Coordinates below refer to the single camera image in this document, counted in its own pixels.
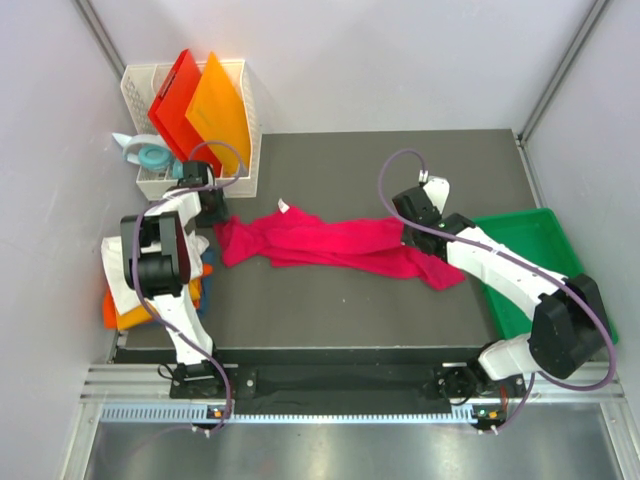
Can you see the orange plastic folder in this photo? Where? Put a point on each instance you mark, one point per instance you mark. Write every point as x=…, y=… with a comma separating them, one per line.
x=217, y=113

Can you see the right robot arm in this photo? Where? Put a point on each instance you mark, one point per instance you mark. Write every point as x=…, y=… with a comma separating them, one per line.
x=568, y=320

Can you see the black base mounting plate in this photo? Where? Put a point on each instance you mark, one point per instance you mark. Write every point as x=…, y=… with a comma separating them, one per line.
x=358, y=381

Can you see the orange folded t shirt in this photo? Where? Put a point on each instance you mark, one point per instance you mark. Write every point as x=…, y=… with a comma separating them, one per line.
x=114, y=319

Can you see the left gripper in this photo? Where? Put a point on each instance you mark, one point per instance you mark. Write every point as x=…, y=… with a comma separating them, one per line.
x=220, y=214

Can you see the green plastic tray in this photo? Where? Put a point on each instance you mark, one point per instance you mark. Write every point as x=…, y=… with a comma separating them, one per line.
x=537, y=236

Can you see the blue folded t shirt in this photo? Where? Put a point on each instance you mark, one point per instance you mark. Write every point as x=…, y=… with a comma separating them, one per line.
x=205, y=282

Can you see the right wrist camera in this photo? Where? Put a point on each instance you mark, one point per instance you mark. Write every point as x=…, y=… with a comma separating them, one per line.
x=436, y=188

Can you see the white folded t shirt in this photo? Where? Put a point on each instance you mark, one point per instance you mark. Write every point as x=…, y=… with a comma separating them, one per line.
x=124, y=297

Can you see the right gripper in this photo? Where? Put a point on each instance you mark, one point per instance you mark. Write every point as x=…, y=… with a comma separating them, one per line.
x=405, y=237

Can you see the red plastic folder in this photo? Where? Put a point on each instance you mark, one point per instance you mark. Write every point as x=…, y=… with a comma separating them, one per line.
x=168, y=109

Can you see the teal white headphones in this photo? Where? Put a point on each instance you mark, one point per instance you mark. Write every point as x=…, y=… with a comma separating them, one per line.
x=150, y=152

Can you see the magenta t shirt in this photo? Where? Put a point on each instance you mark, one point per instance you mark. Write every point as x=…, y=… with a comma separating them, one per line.
x=291, y=237

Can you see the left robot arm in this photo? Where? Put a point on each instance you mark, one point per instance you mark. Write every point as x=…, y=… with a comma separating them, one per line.
x=157, y=265

